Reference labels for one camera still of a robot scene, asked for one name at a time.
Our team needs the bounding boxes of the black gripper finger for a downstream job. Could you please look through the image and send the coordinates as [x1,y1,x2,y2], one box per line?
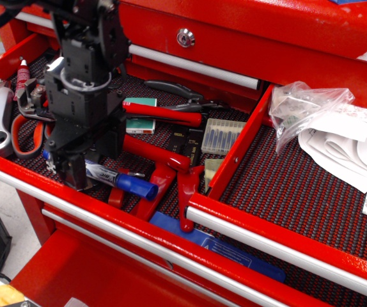
[98,124,123,159]
[56,154,87,190]

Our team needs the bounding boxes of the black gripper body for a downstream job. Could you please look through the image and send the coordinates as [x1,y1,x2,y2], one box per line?
[45,35,127,160]

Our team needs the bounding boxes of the blue dry erase marker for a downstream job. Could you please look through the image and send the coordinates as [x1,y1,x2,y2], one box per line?
[43,150,159,200]

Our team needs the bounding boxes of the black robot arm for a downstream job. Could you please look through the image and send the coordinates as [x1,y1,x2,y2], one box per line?
[19,1,130,190]

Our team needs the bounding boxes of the red left open drawer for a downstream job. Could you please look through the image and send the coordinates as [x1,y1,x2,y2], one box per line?
[0,31,334,307]

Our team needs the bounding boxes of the red open drawer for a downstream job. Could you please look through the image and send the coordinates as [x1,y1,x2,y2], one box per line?
[0,31,334,307]
[186,91,367,306]

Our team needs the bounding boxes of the silver drawer lock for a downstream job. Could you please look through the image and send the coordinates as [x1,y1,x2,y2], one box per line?
[176,28,196,48]

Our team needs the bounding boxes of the red right open drawer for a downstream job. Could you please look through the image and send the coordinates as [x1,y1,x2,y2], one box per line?
[186,91,367,306]

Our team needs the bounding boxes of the green white small box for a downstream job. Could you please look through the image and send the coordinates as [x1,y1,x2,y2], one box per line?
[124,97,157,134]

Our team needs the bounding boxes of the red bit holder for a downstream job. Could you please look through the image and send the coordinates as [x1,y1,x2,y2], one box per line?
[108,168,145,209]

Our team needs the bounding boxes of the red threadlocker tube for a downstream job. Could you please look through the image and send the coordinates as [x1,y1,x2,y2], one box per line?
[13,59,30,101]

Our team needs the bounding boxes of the black flush cutter pliers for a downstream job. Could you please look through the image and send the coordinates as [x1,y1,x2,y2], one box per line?
[144,80,230,113]

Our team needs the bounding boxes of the blue plastic card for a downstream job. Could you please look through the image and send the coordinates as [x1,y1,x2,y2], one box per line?
[150,212,286,283]

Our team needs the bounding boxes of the small clear packet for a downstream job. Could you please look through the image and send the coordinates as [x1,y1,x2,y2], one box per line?
[204,159,224,192]

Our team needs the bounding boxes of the clear drill bit case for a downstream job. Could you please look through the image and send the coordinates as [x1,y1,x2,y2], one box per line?
[201,118,246,155]

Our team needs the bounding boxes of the yellow sponge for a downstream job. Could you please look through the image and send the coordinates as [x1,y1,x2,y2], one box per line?
[0,285,26,306]

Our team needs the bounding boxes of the red tool chest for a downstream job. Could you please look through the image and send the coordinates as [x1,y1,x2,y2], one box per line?
[0,0,367,307]

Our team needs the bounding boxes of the clear plastic zip bag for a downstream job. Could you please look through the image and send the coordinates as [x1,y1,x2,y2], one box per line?
[269,81,355,154]

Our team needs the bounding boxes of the white folded paper sheets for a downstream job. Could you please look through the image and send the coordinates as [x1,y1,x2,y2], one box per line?
[298,110,367,193]

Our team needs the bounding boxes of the red white adhesive strip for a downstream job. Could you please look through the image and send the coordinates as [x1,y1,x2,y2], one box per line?
[338,104,367,123]

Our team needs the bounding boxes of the red handled wire stripper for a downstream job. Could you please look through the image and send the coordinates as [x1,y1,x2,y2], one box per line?
[16,77,203,174]

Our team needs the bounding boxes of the orange grey handled scissors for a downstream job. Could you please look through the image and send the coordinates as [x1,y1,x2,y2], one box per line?
[11,114,55,160]

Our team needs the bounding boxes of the red handled crimping tool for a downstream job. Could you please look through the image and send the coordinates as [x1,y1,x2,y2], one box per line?
[81,162,205,233]

